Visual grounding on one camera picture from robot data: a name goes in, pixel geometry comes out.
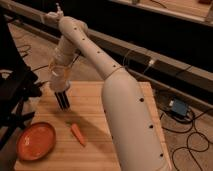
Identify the long metal rail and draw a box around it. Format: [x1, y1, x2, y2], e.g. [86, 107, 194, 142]
[0, 0, 213, 116]

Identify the blue power box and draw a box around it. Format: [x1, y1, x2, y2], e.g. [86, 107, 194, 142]
[169, 99, 188, 117]

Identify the orange toy carrot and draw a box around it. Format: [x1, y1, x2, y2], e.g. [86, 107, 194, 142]
[67, 122, 86, 147]

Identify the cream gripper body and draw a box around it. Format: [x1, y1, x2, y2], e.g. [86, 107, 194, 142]
[49, 62, 71, 82]

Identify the black stand left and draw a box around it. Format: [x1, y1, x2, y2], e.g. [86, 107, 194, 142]
[0, 14, 42, 150]

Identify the black floor cable right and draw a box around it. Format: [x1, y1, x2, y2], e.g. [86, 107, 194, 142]
[158, 106, 213, 171]

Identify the white object on rail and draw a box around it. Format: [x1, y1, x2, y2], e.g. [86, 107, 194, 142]
[45, 3, 64, 22]

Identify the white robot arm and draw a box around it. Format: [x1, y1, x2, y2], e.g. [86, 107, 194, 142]
[50, 16, 171, 171]

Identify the orange plate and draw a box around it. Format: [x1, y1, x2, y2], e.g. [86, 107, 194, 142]
[16, 122, 56, 161]

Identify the black eraser block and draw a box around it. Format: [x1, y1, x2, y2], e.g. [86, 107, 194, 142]
[55, 91, 70, 110]

